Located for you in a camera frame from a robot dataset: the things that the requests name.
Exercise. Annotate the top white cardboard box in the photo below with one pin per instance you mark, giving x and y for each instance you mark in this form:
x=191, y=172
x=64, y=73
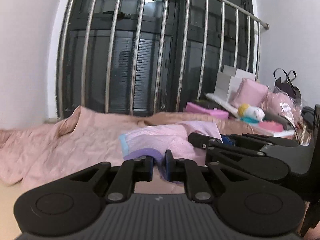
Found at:
x=239, y=73

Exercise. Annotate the magenta pink storage case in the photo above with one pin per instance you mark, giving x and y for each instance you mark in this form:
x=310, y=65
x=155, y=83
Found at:
x=217, y=113

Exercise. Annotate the light pink cushion bag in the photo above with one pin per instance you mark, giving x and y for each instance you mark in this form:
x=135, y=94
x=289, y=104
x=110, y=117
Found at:
x=249, y=92

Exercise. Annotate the pink quilted jacket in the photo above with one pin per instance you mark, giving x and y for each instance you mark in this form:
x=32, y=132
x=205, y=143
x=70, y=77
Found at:
x=38, y=155

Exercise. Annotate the white plastic wrapped board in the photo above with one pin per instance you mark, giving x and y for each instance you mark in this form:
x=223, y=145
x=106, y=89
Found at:
x=224, y=104

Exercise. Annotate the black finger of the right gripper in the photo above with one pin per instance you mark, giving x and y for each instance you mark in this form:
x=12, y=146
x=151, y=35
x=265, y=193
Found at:
x=264, y=167
x=250, y=141

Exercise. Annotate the yellow white plush toy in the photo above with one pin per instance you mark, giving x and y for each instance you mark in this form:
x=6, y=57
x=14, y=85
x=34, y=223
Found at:
x=250, y=114

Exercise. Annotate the pink blue purple-trimmed garment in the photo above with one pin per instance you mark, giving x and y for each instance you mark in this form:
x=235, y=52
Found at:
x=155, y=140

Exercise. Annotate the steel window guard railing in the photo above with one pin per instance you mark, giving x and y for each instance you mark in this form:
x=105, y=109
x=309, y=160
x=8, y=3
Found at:
x=141, y=57

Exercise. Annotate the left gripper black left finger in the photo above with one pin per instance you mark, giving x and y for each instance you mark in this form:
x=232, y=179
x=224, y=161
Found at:
x=124, y=178

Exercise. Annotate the pink item in plastic wrap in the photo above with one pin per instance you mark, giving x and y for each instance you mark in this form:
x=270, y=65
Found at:
x=281, y=104

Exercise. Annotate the black handbag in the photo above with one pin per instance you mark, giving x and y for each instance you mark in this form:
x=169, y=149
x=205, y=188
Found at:
x=286, y=86

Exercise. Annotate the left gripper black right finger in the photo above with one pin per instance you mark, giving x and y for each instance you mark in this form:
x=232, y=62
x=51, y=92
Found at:
x=189, y=173

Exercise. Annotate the white cardboard box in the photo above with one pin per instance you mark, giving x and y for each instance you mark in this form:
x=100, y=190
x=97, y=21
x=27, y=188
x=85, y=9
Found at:
x=239, y=73
x=226, y=86

